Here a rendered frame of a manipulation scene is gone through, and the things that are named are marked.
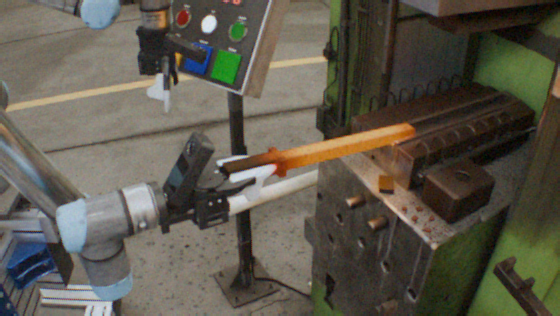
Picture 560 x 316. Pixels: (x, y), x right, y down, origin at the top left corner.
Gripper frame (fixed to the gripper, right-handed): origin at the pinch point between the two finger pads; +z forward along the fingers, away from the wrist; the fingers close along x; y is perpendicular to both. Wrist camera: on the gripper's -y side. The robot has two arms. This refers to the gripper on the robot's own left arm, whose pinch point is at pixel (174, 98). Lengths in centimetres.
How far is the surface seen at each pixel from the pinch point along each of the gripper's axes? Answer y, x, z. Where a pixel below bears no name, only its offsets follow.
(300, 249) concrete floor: -38, -36, 94
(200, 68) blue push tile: -6.6, -5.9, -5.5
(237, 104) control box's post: -15.3, -16.5, 11.3
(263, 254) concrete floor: -22, -34, 94
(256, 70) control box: -21.2, -0.4, -6.9
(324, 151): -33, 39, -9
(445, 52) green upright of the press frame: -70, -1, -12
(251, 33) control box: -20.2, -3.5, -15.6
